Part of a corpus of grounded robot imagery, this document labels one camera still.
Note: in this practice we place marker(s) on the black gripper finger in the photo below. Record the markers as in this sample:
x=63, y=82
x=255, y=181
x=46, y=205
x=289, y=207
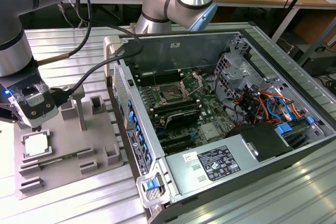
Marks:
x=38, y=128

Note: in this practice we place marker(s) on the silver square CPU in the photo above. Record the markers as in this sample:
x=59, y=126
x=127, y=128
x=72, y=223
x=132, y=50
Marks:
x=38, y=144

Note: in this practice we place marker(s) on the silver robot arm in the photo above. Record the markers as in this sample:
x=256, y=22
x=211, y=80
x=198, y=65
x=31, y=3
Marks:
x=15, y=1

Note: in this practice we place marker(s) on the black RAM slot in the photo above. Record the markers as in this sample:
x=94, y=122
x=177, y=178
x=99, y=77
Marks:
x=174, y=103
x=161, y=79
x=177, y=109
x=160, y=73

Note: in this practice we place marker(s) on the CPU socket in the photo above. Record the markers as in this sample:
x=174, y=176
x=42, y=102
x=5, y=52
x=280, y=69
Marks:
x=170, y=93

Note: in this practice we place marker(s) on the black expansion slot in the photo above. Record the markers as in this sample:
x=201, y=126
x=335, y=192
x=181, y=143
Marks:
x=176, y=138
x=179, y=145

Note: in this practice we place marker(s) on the grey plastic parts rack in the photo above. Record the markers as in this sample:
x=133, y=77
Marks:
x=68, y=140

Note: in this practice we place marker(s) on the green RAM stick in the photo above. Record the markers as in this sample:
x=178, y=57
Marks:
x=60, y=159

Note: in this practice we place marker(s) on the blue card retainer clip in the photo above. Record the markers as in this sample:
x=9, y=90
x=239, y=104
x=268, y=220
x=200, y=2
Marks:
x=139, y=130
x=130, y=110
x=148, y=159

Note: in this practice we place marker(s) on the blue case latch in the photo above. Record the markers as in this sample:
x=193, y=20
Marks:
x=151, y=185

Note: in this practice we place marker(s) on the thin locking lever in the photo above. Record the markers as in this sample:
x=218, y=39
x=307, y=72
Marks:
x=154, y=78

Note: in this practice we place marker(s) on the open PC case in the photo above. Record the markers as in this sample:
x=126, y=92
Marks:
x=162, y=51

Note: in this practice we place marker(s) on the black graphics card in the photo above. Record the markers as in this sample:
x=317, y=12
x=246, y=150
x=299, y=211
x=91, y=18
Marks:
x=183, y=117

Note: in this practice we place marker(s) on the grey power supply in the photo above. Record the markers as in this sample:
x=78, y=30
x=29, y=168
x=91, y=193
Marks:
x=181, y=171

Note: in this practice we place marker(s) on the silver chipset heatsink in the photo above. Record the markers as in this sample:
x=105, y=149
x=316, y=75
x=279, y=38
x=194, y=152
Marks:
x=210, y=130

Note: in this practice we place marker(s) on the green motherboard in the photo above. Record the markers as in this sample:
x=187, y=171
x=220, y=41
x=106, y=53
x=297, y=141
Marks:
x=210, y=113

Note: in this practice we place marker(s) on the metal drive cage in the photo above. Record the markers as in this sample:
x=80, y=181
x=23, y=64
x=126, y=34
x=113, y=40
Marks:
x=231, y=74

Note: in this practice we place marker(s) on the black fan shroud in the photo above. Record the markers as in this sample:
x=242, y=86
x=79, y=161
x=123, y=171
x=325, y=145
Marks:
x=262, y=137

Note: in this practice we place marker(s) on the blue carrier tab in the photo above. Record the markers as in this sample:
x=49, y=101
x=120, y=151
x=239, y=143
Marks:
x=284, y=129

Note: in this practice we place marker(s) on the small blue clip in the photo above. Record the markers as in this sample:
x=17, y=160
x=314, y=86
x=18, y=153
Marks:
x=310, y=120

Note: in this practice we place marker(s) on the black computer tower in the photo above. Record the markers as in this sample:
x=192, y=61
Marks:
x=320, y=64

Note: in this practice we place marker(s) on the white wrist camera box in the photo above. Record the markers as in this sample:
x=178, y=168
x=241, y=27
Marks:
x=39, y=108

